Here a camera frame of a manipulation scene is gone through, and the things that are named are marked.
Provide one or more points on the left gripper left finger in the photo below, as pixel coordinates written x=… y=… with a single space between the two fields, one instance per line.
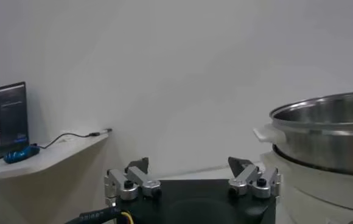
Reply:
x=140 y=178

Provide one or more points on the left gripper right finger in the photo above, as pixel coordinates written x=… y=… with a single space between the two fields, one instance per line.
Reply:
x=246 y=175

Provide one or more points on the stainless steel steamer basket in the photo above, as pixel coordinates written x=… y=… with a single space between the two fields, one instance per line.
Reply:
x=322 y=137

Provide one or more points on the cream electric cooker base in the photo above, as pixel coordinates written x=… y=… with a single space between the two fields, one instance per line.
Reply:
x=316 y=194

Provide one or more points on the white side table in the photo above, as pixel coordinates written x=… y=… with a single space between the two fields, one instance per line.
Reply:
x=42 y=161

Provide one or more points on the blue computer mouse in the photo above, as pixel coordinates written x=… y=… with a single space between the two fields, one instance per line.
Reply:
x=21 y=153

